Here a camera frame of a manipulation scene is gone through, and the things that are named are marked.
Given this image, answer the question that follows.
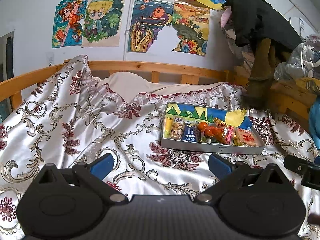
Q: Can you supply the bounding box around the orange chicken snack packet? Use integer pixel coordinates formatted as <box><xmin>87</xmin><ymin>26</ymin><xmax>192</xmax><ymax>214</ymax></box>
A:
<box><xmin>201</xmin><ymin>125</ymin><xmax>235</xmax><ymax>145</ymax></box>

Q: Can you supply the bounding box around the rice cracker packet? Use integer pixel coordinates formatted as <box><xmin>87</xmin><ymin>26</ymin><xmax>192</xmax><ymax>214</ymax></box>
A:
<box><xmin>235</xmin><ymin>127</ymin><xmax>260</xmax><ymax>147</ymax></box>

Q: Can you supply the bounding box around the gold foil snack packet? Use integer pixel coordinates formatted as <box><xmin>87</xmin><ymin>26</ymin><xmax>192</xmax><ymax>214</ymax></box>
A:
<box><xmin>213</xmin><ymin>117</ymin><xmax>227</xmax><ymax>128</ymax></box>

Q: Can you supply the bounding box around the blue stick snack packet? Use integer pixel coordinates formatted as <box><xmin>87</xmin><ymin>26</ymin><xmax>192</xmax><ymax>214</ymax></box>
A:
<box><xmin>182</xmin><ymin>121</ymin><xmax>199</xmax><ymax>142</ymax></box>

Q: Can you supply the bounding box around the nut bar packet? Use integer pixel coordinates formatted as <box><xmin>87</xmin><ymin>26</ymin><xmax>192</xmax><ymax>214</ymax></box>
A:
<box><xmin>170</xmin><ymin>117</ymin><xmax>185</xmax><ymax>140</ymax></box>

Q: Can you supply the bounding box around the blue cloth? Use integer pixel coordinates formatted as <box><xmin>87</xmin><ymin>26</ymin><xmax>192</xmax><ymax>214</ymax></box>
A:
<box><xmin>309</xmin><ymin>97</ymin><xmax>320</xmax><ymax>150</ymax></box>

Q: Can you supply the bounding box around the silver tray with painted liner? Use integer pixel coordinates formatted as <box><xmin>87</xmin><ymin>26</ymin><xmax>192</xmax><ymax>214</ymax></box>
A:
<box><xmin>161</xmin><ymin>102</ymin><xmax>265</xmax><ymax>154</ymax></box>

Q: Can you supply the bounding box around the floral satin bedspread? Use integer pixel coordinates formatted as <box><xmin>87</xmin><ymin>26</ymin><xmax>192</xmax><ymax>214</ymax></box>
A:
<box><xmin>1</xmin><ymin>55</ymin><xmax>319</xmax><ymax>239</ymax></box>

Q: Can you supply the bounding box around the wooden cabinet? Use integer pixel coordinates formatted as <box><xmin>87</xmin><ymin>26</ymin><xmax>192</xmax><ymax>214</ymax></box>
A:
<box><xmin>235</xmin><ymin>67</ymin><xmax>317</xmax><ymax>130</ymax></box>

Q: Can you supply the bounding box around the brown plush toy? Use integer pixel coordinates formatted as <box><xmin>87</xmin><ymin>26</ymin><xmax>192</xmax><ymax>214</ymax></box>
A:
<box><xmin>244</xmin><ymin>38</ymin><xmax>276</xmax><ymax>109</ymax></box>

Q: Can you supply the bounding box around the beige pillow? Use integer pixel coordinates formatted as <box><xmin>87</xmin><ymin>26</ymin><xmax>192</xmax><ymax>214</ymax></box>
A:
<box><xmin>94</xmin><ymin>72</ymin><xmax>222</xmax><ymax>102</ymax></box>

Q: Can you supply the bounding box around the plastic bag of clothes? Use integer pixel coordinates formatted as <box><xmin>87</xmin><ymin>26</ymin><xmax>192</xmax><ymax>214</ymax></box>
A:
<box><xmin>274</xmin><ymin>34</ymin><xmax>320</xmax><ymax>95</ymax></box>

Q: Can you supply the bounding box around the anime girl poster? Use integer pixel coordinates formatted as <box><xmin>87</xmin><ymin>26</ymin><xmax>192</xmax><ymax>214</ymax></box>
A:
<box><xmin>52</xmin><ymin>0</ymin><xmax>87</xmax><ymax>48</ymax></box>

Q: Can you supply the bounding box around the black garment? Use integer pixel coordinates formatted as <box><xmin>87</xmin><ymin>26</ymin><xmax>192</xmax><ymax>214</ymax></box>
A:
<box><xmin>223</xmin><ymin>0</ymin><xmax>302</xmax><ymax>52</ymax></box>

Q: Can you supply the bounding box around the blond boy poster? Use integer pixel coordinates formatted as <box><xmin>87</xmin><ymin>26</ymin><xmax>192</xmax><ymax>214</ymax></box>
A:
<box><xmin>81</xmin><ymin>0</ymin><xmax>124</xmax><ymax>48</ymax></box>

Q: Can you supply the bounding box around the landscape poster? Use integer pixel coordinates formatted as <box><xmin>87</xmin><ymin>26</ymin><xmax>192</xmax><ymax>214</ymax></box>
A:
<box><xmin>172</xmin><ymin>1</ymin><xmax>210</xmax><ymax>56</ymax></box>

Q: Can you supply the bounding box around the starry night poster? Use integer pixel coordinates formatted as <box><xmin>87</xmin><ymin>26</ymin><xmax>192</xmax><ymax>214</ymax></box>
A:
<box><xmin>127</xmin><ymin>0</ymin><xmax>174</xmax><ymax>53</ymax></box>

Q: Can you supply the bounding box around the wooden bed frame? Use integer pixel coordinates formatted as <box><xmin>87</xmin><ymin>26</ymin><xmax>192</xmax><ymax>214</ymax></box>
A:
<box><xmin>1</xmin><ymin>60</ymin><xmax>234</xmax><ymax>109</ymax></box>

